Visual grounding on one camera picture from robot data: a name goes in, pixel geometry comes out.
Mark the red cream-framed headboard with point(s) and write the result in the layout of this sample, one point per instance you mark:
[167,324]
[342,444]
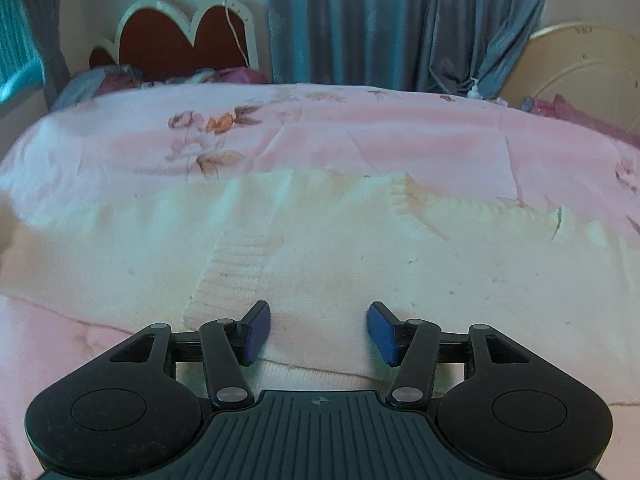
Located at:
[165,45]

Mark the purple pink cloth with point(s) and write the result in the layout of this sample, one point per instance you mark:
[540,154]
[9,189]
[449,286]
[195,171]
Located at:
[575,112]

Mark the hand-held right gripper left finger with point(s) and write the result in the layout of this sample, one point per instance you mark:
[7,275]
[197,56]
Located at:
[257,332]

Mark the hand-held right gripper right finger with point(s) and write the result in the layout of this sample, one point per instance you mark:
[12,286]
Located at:
[382,335]

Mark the white knitted sweater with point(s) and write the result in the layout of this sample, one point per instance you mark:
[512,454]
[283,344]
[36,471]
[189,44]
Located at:
[350,260]

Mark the blue-grey curtain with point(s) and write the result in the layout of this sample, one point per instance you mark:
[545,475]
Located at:
[350,20]
[45,35]

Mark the pink floral bedsheet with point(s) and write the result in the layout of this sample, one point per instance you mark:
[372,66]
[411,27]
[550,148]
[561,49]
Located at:
[350,130]

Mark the cream wooden headboard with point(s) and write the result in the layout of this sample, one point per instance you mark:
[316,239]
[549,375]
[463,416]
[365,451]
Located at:
[590,70]

